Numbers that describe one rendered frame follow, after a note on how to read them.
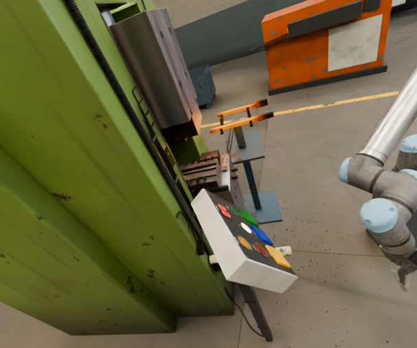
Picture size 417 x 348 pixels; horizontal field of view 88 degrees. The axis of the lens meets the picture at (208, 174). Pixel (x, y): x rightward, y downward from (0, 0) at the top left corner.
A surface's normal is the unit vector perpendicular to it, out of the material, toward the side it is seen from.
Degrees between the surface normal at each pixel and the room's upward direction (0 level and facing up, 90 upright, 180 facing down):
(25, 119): 90
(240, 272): 90
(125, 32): 90
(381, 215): 30
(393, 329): 0
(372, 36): 90
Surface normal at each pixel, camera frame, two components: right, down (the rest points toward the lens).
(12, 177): 0.95, -0.20
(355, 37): -0.26, 0.66
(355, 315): -0.31, -0.76
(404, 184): -0.55, -0.58
